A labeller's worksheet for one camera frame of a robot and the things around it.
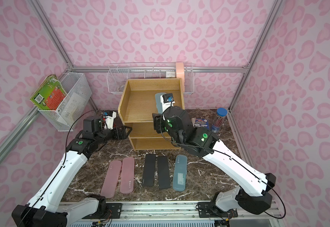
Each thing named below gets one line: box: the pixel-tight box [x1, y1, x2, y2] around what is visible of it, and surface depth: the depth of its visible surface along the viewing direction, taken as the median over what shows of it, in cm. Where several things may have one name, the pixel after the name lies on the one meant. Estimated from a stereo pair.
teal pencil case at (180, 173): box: [173, 155, 188, 192], surface depth 86 cm
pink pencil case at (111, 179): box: [100, 159, 122, 199], surface depth 85 cm
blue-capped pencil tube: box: [210, 107, 228, 134], surface depth 95 cm
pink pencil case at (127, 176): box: [120, 157, 135, 194], surface depth 86 cm
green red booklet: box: [29, 74, 68, 111], surface depth 73 cm
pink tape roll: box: [175, 61, 185, 93], surface depth 84 cm
